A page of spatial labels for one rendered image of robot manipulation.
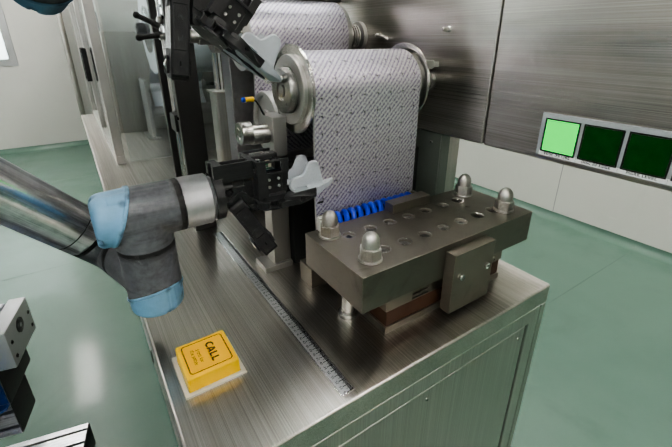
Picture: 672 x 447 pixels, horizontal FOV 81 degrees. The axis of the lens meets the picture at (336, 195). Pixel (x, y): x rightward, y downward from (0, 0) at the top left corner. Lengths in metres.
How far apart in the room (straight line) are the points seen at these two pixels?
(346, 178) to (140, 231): 0.35
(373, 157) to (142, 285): 0.44
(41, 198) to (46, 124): 5.56
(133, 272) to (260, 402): 0.24
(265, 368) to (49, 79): 5.72
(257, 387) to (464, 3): 0.73
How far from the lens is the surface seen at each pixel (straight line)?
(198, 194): 0.57
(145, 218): 0.56
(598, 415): 1.97
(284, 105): 0.68
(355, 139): 0.70
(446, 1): 0.87
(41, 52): 6.12
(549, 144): 0.73
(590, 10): 0.72
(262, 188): 0.60
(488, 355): 0.80
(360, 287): 0.56
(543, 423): 1.85
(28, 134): 6.24
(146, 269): 0.59
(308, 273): 0.74
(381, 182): 0.77
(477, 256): 0.68
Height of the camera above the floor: 1.33
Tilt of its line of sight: 22 degrees down
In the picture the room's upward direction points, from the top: straight up
